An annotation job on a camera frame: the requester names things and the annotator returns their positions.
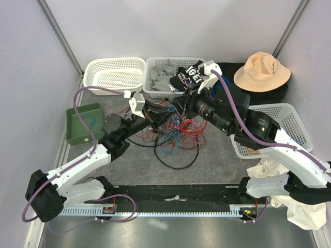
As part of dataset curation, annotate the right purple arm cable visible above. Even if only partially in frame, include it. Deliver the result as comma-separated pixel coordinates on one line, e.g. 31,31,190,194
210,69,331,174

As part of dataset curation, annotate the thin brown wire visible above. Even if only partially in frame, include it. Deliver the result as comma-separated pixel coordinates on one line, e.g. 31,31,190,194
155,129,207,154

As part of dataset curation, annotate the green plastic tray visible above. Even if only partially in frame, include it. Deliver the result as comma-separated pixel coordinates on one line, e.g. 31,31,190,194
66,102,104,146

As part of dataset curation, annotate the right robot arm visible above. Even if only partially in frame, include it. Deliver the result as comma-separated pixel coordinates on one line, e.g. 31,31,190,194
172,86,330,205

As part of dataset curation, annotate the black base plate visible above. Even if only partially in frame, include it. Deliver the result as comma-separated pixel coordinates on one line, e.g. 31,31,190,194
100,184,264,212

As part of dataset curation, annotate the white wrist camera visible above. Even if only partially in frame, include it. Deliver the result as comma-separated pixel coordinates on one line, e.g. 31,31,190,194
198,60,222,94
124,90,145,119

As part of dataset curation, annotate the slotted cable duct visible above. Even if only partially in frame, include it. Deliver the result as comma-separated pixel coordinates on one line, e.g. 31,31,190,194
60,204,250,218

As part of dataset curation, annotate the red ethernet cable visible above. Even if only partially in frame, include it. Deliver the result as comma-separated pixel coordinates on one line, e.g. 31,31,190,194
160,98,208,135

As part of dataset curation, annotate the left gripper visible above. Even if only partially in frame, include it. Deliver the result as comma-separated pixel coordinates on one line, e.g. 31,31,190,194
121,99,177,140

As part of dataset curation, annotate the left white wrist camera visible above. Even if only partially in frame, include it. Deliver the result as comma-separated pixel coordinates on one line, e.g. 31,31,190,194
124,90,145,119

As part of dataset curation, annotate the blue black garment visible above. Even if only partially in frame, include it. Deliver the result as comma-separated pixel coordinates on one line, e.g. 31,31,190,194
210,63,244,99

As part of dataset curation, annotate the left white empty basket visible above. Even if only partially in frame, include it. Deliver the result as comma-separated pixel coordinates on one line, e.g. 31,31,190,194
83,57,146,92

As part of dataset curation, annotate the white cloth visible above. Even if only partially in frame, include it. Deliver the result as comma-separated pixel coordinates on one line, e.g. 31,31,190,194
246,158,327,230

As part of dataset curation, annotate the white tape scrap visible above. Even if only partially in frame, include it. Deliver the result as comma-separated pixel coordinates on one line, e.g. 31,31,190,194
164,195,187,202

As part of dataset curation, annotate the right white large basket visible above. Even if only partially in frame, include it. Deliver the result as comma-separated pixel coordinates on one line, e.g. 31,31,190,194
230,103,313,160

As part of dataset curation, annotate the middle white clothes basket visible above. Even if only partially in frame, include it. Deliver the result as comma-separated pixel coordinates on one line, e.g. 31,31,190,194
142,56,206,99

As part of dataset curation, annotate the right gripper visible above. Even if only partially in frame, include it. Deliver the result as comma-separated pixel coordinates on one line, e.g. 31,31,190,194
169,79,233,134

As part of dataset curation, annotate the grey cloth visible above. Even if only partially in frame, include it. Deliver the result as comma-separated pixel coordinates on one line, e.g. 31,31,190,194
149,59,178,92

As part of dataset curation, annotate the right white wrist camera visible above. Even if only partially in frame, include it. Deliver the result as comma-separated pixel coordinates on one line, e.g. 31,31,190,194
198,60,222,94

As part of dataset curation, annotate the black printed t-shirt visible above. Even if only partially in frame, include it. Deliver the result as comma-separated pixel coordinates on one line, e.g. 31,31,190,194
170,60,204,92

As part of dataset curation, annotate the thin blue wire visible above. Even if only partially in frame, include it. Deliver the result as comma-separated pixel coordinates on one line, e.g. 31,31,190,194
159,107,186,154

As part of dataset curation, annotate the black garment under hat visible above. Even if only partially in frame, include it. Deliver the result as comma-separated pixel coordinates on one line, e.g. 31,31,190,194
241,83,288,105

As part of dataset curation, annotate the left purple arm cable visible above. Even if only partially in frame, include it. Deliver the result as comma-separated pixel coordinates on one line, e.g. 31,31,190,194
22,86,130,223

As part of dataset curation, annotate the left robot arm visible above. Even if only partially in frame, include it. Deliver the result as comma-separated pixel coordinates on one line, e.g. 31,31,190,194
25,99,176,223

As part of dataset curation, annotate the peach bucket hat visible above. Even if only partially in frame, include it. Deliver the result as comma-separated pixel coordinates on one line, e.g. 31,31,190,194
233,52,291,92

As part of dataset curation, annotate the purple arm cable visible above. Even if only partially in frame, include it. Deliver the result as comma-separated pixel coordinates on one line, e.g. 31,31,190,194
210,69,331,174
22,86,130,223

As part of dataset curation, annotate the thin red wire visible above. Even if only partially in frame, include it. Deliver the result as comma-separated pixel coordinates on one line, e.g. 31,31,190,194
124,100,207,153

